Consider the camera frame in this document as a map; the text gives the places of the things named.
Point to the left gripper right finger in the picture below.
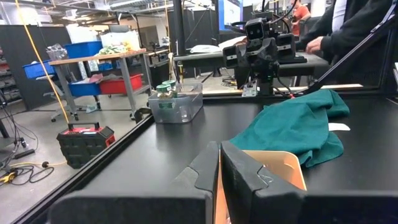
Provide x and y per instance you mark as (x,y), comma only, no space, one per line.
(248,199)

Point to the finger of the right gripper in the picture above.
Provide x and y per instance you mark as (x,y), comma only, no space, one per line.
(231,57)
(286,46)

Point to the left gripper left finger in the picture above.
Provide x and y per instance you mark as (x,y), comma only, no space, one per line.
(186,205)

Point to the orange plastic bin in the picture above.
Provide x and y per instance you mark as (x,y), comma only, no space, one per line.
(280,168)

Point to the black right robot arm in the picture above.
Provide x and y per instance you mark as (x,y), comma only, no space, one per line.
(265,87)

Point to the person's hand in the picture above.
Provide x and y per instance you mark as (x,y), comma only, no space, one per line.
(314,46)

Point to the grey side desk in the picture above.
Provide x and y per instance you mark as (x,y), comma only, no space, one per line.
(202,60)

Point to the person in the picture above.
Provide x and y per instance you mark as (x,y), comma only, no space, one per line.
(301,15)
(357,31)

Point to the blue screen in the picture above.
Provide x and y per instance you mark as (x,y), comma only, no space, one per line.
(230,14)

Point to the red tag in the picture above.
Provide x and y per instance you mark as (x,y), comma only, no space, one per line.
(291,96)

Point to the black pillar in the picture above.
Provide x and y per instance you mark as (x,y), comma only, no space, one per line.
(179,28)

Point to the clear plastic bin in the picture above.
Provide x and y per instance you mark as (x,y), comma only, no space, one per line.
(183,109)

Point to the green cloth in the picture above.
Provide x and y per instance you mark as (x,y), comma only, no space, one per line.
(289,124)

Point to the white card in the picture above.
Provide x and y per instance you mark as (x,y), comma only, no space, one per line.
(339,127)

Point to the white box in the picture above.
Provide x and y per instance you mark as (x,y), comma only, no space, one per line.
(119,39)

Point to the red storage bin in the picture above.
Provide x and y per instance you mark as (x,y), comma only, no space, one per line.
(121,85)

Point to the red black battery box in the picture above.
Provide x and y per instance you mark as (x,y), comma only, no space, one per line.
(84,149)

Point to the wood-top metal table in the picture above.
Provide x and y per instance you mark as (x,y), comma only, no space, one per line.
(93,57)

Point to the blue storage bin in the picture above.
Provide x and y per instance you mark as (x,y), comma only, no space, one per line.
(84,89)
(37,70)
(84,49)

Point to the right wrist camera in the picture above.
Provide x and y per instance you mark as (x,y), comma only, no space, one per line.
(255,29)

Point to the metal mounting bracket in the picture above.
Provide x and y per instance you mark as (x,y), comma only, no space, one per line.
(250,90)

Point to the black table frame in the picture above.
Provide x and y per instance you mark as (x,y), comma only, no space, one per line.
(93,168)

